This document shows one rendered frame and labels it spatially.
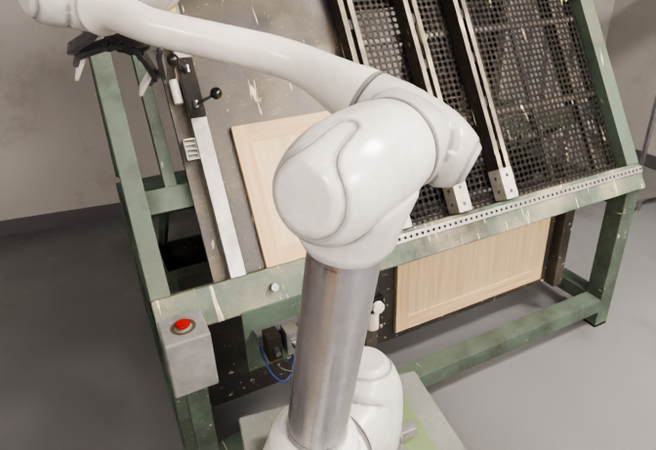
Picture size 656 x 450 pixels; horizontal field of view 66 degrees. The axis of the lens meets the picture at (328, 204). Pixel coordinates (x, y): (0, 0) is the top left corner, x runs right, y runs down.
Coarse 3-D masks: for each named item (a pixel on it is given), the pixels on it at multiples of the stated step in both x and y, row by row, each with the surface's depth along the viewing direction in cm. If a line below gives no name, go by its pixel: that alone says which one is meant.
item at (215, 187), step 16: (192, 128) 164; (208, 128) 165; (208, 144) 164; (208, 160) 163; (208, 176) 163; (208, 192) 164; (224, 192) 164; (224, 208) 163; (224, 224) 162; (224, 240) 162; (224, 256) 164; (240, 256) 163; (240, 272) 162
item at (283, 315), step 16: (272, 304) 163; (288, 304) 166; (256, 320) 163; (272, 320) 166; (288, 320) 166; (256, 336) 161; (272, 336) 156; (288, 336) 158; (256, 352) 168; (272, 352) 157; (288, 352) 160; (256, 368) 170
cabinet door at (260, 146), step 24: (288, 120) 177; (312, 120) 181; (240, 144) 170; (264, 144) 173; (288, 144) 176; (240, 168) 170; (264, 168) 172; (264, 192) 171; (264, 216) 170; (264, 240) 169; (288, 240) 172
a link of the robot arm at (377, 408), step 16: (368, 352) 103; (368, 368) 98; (384, 368) 99; (368, 384) 96; (384, 384) 97; (400, 384) 102; (352, 400) 96; (368, 400) 95; (384, 400) 96; (400, 400) 101; (352, 416) 94; (368, 416) 95; (384, 416) 96; (400, 416) 102; (368, 432) 94; (384, 432) 97; (384, 448) 99
